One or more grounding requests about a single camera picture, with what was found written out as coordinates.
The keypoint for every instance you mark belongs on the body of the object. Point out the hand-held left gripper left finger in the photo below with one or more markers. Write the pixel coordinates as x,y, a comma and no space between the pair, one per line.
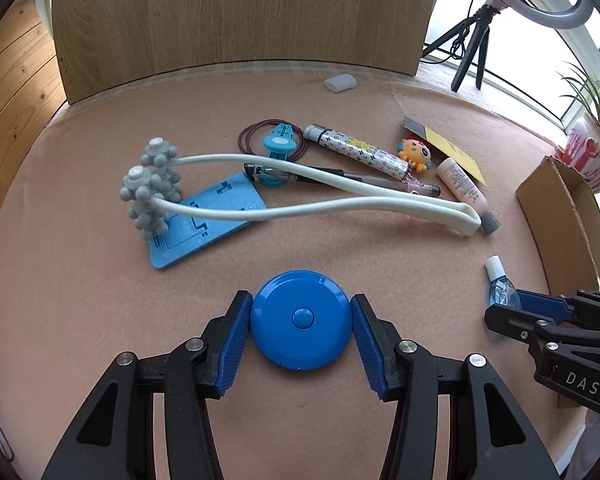
235,345

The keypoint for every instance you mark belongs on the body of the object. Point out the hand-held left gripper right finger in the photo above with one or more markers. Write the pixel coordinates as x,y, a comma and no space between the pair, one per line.
367,350

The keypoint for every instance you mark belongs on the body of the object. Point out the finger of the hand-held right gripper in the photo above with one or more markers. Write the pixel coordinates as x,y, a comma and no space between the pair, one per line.
512,322
542,302

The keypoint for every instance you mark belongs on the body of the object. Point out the small blue bottle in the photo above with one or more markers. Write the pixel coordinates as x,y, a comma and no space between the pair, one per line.
502,292

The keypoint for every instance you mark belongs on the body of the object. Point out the blue round tape measure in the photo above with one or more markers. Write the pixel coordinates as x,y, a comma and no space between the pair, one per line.
300,320

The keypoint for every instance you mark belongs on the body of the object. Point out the cardboard box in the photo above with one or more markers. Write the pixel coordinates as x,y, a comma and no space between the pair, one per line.
545,200

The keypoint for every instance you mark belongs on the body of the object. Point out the blue phone stand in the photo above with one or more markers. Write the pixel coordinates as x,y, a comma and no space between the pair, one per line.
180,249

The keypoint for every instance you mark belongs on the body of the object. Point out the small pink cream tube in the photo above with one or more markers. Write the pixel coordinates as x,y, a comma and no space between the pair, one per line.
460,182

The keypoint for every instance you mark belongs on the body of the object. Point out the patterned tube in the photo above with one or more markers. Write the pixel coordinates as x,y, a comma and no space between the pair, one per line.
360,152

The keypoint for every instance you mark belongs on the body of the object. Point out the blue plastic clip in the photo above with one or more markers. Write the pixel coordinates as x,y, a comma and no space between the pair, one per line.
280,140

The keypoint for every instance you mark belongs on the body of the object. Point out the white red flower pot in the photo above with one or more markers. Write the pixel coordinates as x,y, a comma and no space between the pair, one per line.
592,152

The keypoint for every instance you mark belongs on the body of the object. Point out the yellow black notepad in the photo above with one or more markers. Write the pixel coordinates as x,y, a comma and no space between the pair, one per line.
455,155

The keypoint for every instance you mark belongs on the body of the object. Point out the clear gel pen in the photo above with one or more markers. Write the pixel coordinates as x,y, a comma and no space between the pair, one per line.
270,175

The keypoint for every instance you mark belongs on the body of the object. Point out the white grey roller massager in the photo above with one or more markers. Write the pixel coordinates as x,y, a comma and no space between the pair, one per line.
150,190

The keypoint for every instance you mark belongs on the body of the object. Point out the orange octopus toy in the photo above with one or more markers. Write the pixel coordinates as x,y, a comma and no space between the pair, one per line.
415,152

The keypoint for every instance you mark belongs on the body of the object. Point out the small white cap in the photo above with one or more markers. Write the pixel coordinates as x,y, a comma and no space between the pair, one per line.
339,83

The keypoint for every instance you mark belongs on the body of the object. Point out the oak laminate board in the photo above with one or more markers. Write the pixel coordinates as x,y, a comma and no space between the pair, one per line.
230,10

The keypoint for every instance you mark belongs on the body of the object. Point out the pine wood panel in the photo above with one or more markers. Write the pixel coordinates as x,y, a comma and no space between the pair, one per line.
15,85

